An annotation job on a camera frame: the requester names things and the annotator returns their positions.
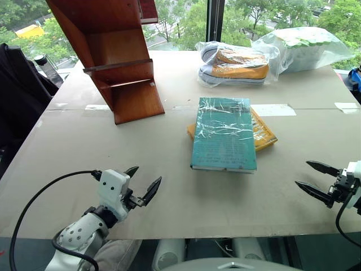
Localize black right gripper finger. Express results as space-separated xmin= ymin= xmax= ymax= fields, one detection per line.
xmin=294 ymin=180 xmax=331 ymax=206
xmin=306 ymin=160 xmax=341 ymax=177

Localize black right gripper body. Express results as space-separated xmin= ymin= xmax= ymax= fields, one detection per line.
xmin=327 ymin=168 xmax=359 ymax=209

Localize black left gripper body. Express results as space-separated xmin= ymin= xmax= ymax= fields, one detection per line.
xmin=123 ymin=187 xmax=146 ymax=212

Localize yellow book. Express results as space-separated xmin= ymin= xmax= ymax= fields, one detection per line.
xmin=187 ymin=107 xmax=279 ymax=152

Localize teal plastic-wrapped book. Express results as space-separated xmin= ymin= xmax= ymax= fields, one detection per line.
xmin=190 ymin=97 xmax=258 ymax=174

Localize wooden shelf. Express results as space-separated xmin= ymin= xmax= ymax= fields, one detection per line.
xmin=45 ymin=0 xmax=166 ymax=125

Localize red book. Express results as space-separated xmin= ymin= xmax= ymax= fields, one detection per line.
xmin=138 ymin=0 xmax=159 ymax=24

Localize grey rounded shape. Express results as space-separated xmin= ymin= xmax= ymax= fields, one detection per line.
xmin=93 ymin=239 xmax=143 ymax=271

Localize white cylindrical robot leg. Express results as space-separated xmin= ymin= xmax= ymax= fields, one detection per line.
xmin=232 ymin=238 xmax=267 ymax=261
xmin=151 ymin=239 xmax=186 ymax=271

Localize white paper label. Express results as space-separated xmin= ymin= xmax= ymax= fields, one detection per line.
xmin=334 ymin=102 xmax=361 ymax=115
xmin=253 ymin=103 xmax=297 ymax=117

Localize blue object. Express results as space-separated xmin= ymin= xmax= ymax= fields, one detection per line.
xmin=347 ymin=65 xmax=361 ymax=94

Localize silver robot torso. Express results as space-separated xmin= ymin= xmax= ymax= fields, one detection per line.
xmin=160 ymin=260 xmax=304 ymax=271

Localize large clear plastic bag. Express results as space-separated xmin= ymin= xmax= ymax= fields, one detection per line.
xmin=251 ymin=27 xmax=356 ymax=75

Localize white box with green pattern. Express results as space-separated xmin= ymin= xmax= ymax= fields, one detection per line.
xmin=275 ymin=29 xmax=336 ymax=72

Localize yellow sneakers in plastic bag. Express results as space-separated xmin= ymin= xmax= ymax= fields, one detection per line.
xmin=195 ymin=41 xmax=282 ymax=89

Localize orange canvas sneaker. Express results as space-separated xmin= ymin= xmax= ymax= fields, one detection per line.
xmin=198 ymin=60 xmax=270 ymax=86
xmin=201 ymin=46 xmax=268 ymax=67

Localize dark water bottle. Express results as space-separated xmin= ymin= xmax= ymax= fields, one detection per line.
xmin=33 ymin=54 xmax=64 ymax=89

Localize black chair with jacket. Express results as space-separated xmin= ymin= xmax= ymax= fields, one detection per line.
xmin=0 ymin=42 xmax=60 ymax=179

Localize yellow vehicle outside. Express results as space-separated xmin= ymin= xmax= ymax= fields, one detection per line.
xmin=14 ymin=24 xmax=46 ymax=39

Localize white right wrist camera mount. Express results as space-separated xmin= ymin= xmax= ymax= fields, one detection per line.
xmin=345 ymin=160 xmax=361 ymax=210

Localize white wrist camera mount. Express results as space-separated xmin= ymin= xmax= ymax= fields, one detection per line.
xmin=345 ymin=160 xmax=361 ymax=210
xmin=96 ymin=169 xmax=131 ymax=221

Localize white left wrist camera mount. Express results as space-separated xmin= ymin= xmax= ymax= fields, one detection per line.
xmin=96 ymin=169 xmax=131 ymax=221

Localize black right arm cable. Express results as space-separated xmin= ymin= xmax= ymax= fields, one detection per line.
xmin=335 ymin=194 xmax=361 ymax=250

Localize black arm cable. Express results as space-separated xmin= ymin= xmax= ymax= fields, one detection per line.
xmin=8 ymin=169 xmax=103 ymax=271
xmin=335 ymin=194 xmax=361 ymax=250

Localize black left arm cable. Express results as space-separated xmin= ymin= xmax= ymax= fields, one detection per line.
xmin=8 ymin=169 xmax=103 ymax=271

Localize black window frame post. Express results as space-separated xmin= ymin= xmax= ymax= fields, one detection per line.
xmin=206 ymin=0 xmax=226 ymax=43

